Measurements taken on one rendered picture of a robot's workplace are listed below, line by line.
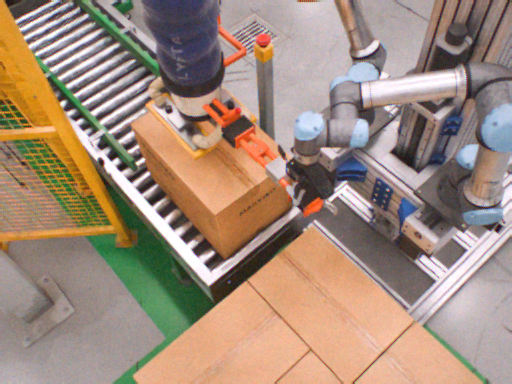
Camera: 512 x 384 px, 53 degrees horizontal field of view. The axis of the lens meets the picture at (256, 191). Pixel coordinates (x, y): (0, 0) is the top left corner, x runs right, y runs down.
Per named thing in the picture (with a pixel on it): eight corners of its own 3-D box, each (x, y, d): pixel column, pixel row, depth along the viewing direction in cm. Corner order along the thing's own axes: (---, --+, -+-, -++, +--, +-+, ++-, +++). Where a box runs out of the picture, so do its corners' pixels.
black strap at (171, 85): (148, 69, 183) (145, 61, 180) (201, 39, 190) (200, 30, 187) (184, 106, 173) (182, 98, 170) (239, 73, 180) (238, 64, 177)
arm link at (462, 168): (480, 162, 180) (494, 138, 169) (488, 195, 173) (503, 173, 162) (445, 162, 181) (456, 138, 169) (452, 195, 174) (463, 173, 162)
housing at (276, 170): (264, 174, 172) (263, 166, 168) (279, 163, 174) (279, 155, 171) (277, 187, 169) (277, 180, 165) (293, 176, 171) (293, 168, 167)
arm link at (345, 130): (366, 102, 139) (325, 103, 139) (370, 136, 133) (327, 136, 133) (362, 121, 145) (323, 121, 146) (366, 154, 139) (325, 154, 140)
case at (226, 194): (150, 175, 256) (129, 123, 222) (214, 133, 268) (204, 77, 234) (225, 260, 230) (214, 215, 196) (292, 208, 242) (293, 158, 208)
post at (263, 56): (261, 169, 321) (253, 44, 237) (269, 163, 323) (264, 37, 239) (268, 175, 318) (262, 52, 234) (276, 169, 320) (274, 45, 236)
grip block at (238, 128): (220, 136, 181) (219, 125, 176) (242, 122, 185) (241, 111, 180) (235, 151, 178) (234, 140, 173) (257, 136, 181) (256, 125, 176)
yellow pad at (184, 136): (146, 107, 203) (143, 98, 199) (167, 95, 207) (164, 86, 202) (196, 161, 189) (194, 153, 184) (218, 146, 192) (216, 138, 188)
